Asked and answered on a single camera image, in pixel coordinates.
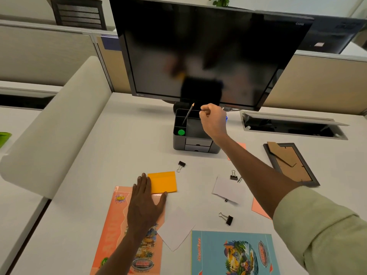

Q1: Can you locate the beige cubicle partition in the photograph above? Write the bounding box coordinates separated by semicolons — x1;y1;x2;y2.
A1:
262;51;367;116
0;20;100;87
92;32;133;94

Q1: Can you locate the white rounded desk divider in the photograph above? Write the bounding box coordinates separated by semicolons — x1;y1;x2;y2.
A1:
0;56;112;200

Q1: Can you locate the green plastic object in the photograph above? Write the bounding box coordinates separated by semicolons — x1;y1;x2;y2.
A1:
0;132;12;149

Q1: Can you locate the salmon paper sheet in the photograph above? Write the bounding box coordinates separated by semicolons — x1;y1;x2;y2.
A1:
228;142;247;161
251;197;273;220

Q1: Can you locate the black computer monitor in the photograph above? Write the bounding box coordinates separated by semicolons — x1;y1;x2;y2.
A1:
109;0;315;112

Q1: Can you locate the white paper sheet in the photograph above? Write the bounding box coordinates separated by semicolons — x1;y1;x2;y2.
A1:
157;207;196;252
212;176;248;205

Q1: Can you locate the pencil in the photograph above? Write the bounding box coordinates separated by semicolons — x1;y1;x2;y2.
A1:
182;103;195;125

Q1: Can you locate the dark picture frame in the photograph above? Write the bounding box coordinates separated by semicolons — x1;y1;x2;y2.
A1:
263;142;321;188

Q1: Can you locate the person's left hand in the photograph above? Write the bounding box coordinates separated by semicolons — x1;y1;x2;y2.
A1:
127;173;168;235

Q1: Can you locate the person's right forearm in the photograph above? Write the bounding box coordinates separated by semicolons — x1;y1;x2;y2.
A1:
217;133;302;220

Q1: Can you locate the orange illustrated booklet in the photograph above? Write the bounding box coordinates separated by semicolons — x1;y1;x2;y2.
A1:
90;186;166;275

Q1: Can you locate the person's right hand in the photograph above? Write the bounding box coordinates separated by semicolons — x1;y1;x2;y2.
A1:
199;104;229;141

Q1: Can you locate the orange sticky note pad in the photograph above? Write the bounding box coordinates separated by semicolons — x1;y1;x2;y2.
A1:
147;171;178;195

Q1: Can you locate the blue illustrated booklet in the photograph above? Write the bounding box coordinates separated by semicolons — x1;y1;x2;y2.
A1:
191;230;280;275

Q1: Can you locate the grey desk cable tray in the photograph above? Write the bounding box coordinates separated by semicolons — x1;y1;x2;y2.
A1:
0;86;62;110

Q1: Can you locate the black desk organizer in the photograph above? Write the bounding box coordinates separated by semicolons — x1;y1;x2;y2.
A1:
173;108;221;154

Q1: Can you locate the desk cable tray with lid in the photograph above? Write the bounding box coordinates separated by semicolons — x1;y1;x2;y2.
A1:
240;111;349;141

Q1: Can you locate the person's left forearm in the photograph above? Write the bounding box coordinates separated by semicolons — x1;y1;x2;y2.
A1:
95;229;161;275

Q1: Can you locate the black monitor back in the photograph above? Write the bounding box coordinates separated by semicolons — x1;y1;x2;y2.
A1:
255;10;366;55

